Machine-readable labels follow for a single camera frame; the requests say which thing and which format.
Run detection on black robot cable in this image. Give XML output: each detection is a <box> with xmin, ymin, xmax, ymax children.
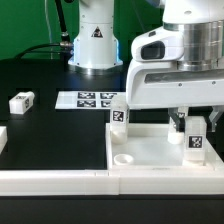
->
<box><xmin>13</xmin><ymin>0</ymin><xmax>75</xmax><ymax>60</ymax></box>

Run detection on white marker tag sheet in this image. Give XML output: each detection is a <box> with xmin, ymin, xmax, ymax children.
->
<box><xmin>55</xmin><ymin>91</ymin><xmax>124</xmax><ymax>110</ymax></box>

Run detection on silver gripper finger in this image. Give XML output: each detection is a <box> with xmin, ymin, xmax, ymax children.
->
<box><xmin>209</xmin><ymin>105</ymin><xmax>224</xmax><ymax>132</ymax></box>
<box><xmin>168</xmin><ymin>108</ymin><xmax>185</xmax><ymax>132</ymax></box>

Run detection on white square table top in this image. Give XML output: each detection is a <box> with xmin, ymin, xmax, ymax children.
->
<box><xmin>106</xmin><ymin>124</ymin><xmax>218</xmax><ymax>170</ymax></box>

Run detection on white block left edge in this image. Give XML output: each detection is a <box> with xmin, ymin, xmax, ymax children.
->
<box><xmin>0</xmin><ymin>126</ymin><xmax>8</xmax><ymax>154</ymax></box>

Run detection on white U-shaped obstacle fence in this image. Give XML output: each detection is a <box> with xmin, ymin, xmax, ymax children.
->
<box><xmin>0</xmin><ymin>127</ymin><xmax>224</xmax><ymax>197</ymax></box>

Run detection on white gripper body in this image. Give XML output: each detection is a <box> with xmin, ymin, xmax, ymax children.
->
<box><xmin>126</xmin><ymin>26</ymin><xmax>224</xmax><ymax>109</ymax></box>

